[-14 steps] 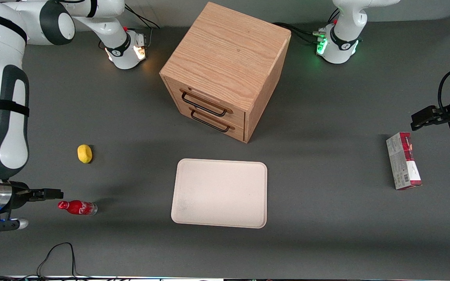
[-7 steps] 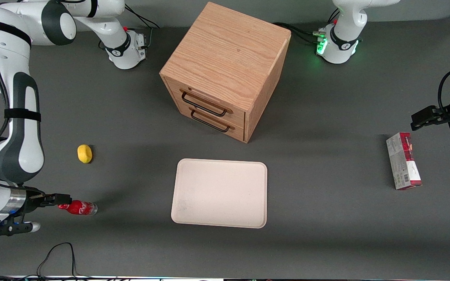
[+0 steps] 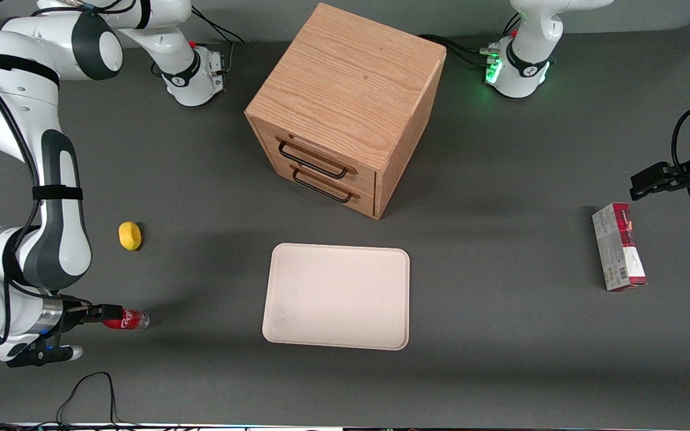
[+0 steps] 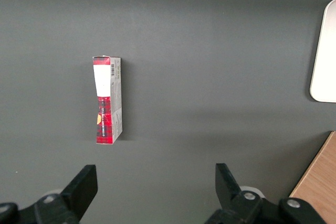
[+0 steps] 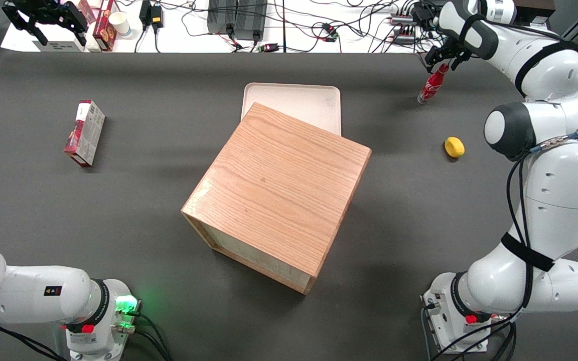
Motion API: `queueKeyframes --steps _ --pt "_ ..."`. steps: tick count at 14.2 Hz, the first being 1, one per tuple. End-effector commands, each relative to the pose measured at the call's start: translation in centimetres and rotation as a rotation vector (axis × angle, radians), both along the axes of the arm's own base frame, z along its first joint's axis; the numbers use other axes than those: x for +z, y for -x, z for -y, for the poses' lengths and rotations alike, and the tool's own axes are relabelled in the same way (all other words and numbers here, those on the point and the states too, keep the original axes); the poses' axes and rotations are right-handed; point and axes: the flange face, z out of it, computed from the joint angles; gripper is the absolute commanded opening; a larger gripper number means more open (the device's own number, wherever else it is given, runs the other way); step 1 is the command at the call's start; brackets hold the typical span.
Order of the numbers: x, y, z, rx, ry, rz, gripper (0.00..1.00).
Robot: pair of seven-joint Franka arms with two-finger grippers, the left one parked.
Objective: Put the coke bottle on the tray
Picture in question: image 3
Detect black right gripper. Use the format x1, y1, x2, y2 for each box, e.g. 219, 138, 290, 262
59, 299, 123, 333

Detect red coke bottle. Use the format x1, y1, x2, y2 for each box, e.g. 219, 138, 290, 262
102, 309, 150, 331

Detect beige plastic tray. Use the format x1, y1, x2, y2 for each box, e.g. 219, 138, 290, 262
262, 242, 411, 351

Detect grey and red carton box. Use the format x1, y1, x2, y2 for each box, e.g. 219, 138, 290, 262
592, 202, 647, 292

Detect yellow lemon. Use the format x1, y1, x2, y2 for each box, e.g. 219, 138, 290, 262
119, 221, 142, 251

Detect wooden drawer front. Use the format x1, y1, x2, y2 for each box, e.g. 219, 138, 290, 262
261, 144, 377, 220
249, 117, 377, 195

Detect wooden drawer cabinet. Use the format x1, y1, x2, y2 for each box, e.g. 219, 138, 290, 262
244, 2, 447, 221

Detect thin black cable loop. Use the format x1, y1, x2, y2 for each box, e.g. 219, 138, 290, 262
56, 371, 142, 429

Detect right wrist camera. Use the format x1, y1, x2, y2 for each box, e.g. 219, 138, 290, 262
7, 342, 84, 368

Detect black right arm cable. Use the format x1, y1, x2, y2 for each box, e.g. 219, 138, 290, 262
0, 51, 91, 348

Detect black left arm base cables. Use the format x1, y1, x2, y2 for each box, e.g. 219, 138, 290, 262
418, 34, 498, 68

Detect black arm base cables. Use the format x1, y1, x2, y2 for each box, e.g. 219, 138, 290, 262
186, 13, 247, 75
418, 34, 498, 68

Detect black metal drawer handle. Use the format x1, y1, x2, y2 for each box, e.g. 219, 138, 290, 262
292, 169, 355, 204
277, 141, 350, 180

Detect black right arm base cables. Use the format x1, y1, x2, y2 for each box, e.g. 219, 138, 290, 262
186, 13, 247, 75

